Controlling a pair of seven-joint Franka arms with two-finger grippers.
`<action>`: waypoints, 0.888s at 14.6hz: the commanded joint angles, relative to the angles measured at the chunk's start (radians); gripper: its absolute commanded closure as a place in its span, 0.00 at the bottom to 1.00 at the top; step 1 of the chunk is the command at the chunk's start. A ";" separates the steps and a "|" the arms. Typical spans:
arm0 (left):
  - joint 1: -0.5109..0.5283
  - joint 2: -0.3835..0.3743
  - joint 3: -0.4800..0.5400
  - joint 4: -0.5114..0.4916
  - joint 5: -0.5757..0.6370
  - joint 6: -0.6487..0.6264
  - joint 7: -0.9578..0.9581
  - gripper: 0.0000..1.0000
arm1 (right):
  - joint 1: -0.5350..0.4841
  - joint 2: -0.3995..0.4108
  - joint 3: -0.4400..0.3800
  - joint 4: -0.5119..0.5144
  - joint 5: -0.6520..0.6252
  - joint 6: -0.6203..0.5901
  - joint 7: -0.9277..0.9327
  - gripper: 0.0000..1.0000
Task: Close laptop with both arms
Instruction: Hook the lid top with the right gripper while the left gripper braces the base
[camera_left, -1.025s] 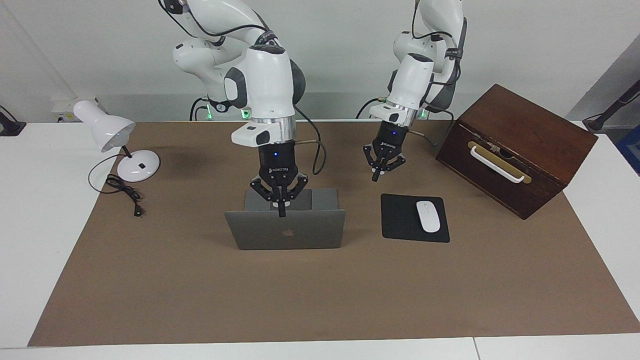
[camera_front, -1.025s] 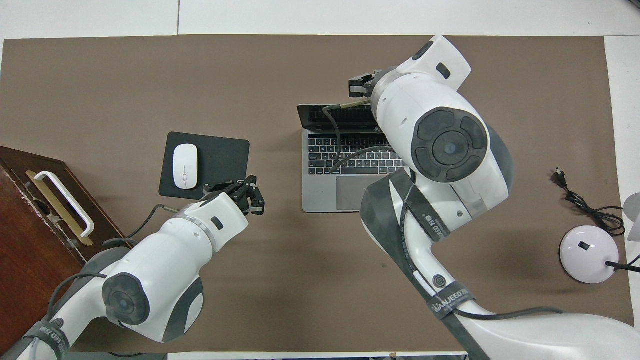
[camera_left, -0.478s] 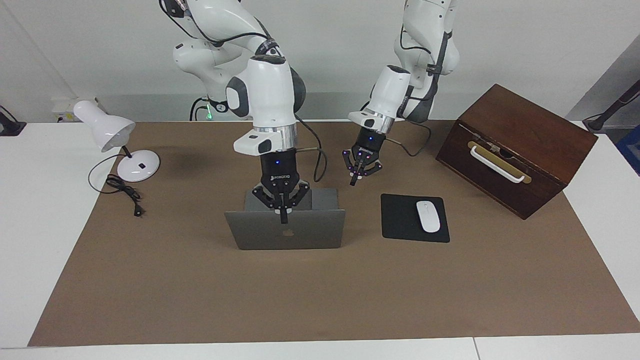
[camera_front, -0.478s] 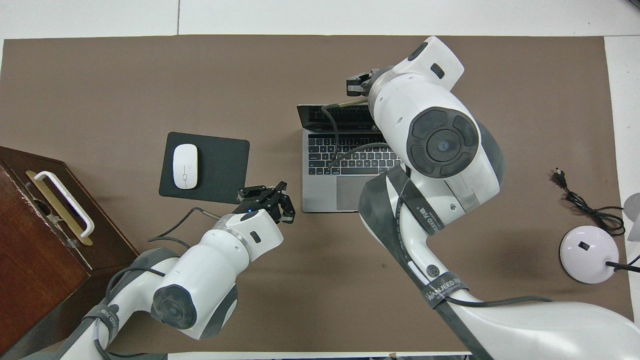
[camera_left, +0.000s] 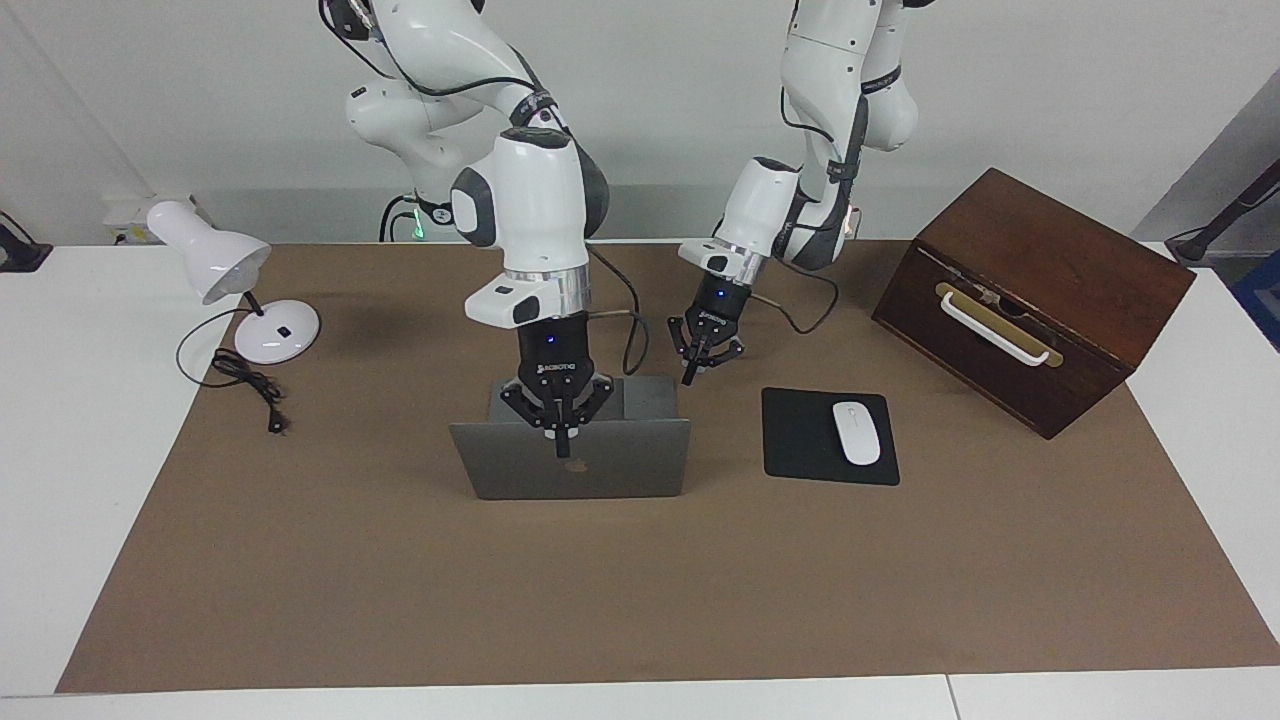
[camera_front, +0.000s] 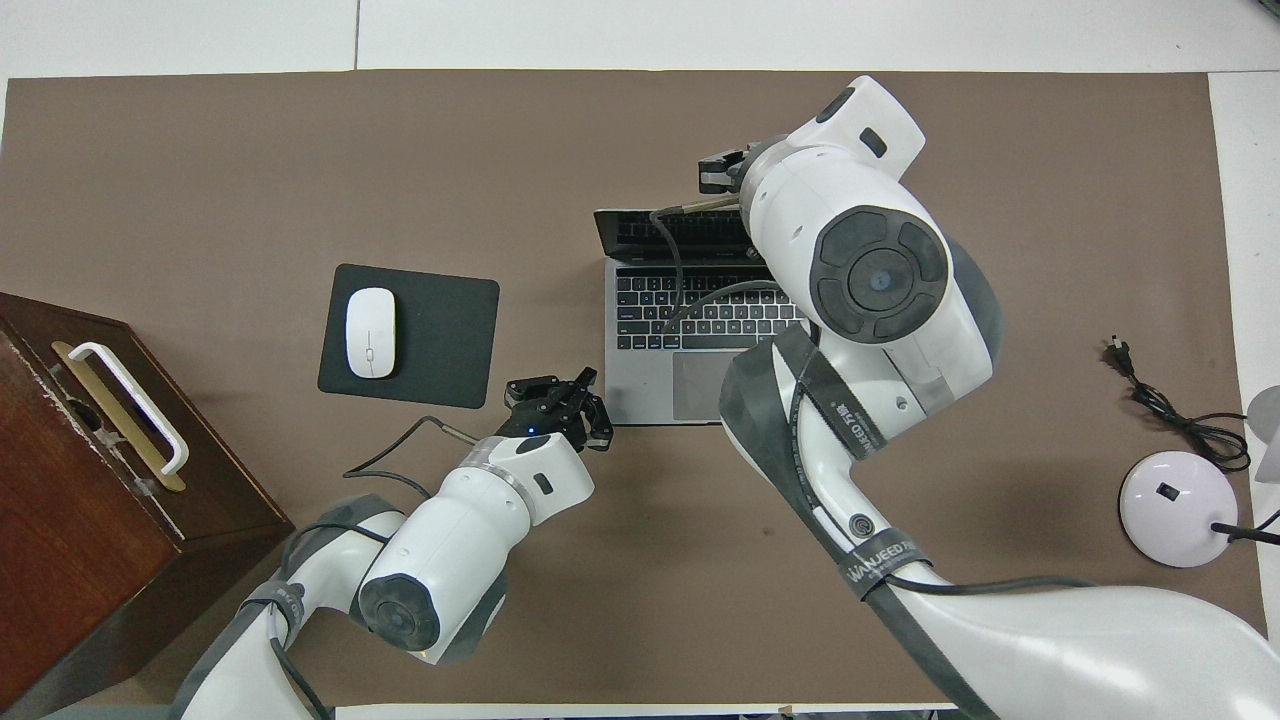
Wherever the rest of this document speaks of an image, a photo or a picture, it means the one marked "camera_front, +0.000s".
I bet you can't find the black lamp power cable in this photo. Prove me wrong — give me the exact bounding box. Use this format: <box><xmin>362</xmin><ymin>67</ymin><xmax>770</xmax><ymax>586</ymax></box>
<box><xmin>1103</xmin><ymin>337</ymin><xmax>1253</xmax><ymax>474</ymax></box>

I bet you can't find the white box handle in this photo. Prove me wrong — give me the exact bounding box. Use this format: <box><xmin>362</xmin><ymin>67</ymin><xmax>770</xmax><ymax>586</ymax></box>
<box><xmin>67</xmin><ymin>342</ymin><xmax>191</xmax><ymax>476</ymax></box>

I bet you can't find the grey aluminium laptop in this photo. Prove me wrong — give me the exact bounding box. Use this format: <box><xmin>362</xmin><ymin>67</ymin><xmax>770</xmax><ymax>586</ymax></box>
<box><xmin>593</xmin><ymin>207</ymin><xmax>813</xmax><ymax>426</ymax></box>

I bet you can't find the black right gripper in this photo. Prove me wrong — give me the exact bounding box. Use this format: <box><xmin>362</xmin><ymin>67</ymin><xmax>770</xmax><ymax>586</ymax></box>
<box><xmin>698</xmin><ymin>140</ymin><xmax>773</xmax><ymax>196</ymax></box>

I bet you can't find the white desk lamp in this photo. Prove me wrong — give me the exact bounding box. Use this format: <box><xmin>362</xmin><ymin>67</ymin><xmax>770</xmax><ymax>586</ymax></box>
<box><xmin>1118</xmin><ymin>385</ymin><xmax>1280</xmax><ymax>569</ymax></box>

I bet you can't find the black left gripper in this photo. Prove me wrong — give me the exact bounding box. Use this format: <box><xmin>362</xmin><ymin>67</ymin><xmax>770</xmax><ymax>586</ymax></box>
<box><xmin>498</xmin><ymin>367</ymin><xmax>616</xmax><ymax>453</ymax></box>

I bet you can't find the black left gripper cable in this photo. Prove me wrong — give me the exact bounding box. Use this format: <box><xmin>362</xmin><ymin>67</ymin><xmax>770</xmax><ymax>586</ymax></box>
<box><xmin>270</xmin><ymin>415</ymin><xmax>483</xmax><ymax>720</ymax></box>

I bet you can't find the brown table mat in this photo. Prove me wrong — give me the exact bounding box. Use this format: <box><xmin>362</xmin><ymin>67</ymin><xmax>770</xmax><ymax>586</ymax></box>
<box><xmin>0</xmin><ymin>68</ymin><xmax>1271</xmax><ymax>706</ymax></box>

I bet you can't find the dark brown wooden box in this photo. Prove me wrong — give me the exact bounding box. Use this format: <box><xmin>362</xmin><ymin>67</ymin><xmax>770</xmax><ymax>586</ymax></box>
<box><xmin>0</xmin><ymin>292</ymin><xmax>296</xmax><ymax>720</ymax></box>

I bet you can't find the white computer mouse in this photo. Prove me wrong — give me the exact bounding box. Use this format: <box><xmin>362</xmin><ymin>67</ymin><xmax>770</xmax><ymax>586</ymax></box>
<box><xmin>345</xmin><ymin>287</ymin><xmax>397</xmax><ymax>380</ymax></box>

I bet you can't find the brass handle plate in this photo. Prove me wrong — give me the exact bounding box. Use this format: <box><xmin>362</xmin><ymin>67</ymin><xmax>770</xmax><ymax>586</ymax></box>
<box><xmin>50</xmin><ymin>340</ymin><xmax>189</xmax><ymax>493</ymax></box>

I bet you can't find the black mouse pad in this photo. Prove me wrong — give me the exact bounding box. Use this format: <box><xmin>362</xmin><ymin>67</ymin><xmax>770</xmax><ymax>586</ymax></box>
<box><xmin>317</xmin><ymin>263</ymin><xmax>501</xmax><ymax>410</ymax></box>

